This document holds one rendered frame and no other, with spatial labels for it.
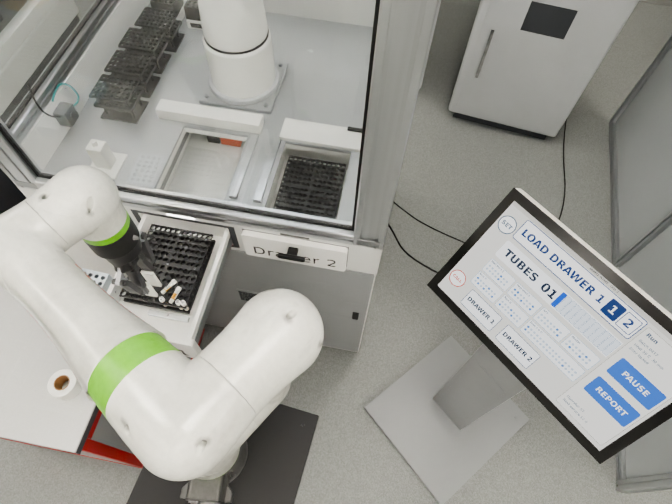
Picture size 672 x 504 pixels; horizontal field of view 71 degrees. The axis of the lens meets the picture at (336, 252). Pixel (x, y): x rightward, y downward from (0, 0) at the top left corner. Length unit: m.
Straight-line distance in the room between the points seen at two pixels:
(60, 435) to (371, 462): 1.13
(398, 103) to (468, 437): 1.51
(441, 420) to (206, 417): 1.55
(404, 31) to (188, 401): 0.58
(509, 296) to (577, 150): 2.03
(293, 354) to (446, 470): 1.48
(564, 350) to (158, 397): 0.82
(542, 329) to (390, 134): 0.54
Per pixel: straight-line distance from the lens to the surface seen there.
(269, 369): 0.61
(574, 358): 1.12
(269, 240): 1.27
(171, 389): 0.61
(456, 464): 2.04
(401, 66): 0.80
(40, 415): 1.45
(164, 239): 1.36
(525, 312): 1.12
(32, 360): 1.51
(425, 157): 2.72
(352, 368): 2.09
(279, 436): 1.23
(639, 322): 1.09
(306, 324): 0.62
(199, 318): 1.24
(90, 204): 0.87
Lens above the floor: 2.01
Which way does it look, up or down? 60 degrees down
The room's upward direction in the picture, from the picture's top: 3 degrees clockwise
